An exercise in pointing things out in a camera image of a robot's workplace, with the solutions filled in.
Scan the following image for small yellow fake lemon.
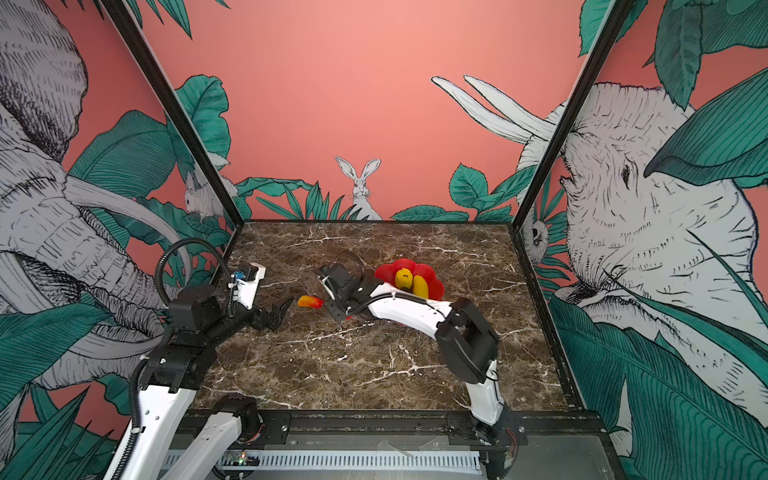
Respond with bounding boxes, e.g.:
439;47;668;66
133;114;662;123
394;268;413;291

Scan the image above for long yellow fake fruit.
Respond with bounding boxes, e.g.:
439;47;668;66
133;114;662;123
411;275;430;299

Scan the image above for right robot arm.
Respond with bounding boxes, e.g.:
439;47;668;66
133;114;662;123
316;263;508;445

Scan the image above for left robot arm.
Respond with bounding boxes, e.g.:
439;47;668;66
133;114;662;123
105;239;291;479

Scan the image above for red-yellow fake mango upper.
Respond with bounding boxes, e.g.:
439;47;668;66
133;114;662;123
297;295;324;309

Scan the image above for red flower-shaped fruit bowl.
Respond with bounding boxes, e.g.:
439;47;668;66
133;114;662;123
374;258;445;300

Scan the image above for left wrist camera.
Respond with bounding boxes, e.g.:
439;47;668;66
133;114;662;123
228;262;267;310

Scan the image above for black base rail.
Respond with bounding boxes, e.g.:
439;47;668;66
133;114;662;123
232;410;607;449

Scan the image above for white slotted cable duct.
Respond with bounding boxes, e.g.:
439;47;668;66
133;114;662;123
214;450;483;474

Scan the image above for left black frame post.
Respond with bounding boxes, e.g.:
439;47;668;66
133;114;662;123
101;0;245;228

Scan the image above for black frame post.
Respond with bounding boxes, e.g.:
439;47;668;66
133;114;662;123
101;0;245;228
512;0;634;232

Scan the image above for right black frame post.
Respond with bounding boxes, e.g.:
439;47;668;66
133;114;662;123
512;0;634;232

